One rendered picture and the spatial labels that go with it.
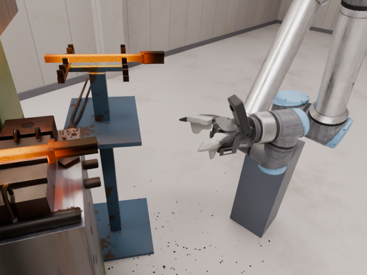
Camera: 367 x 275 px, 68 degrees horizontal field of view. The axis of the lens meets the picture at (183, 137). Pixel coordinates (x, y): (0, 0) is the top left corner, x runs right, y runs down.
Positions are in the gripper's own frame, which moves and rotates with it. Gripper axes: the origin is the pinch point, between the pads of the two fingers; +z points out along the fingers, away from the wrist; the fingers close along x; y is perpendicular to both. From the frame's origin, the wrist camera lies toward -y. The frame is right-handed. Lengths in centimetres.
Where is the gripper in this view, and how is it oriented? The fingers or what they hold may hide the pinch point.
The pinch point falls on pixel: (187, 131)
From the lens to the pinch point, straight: 70.2
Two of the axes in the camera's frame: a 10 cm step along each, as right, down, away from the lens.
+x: -3.2, -5.6, 7.7
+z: -9.4, 1.3, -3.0
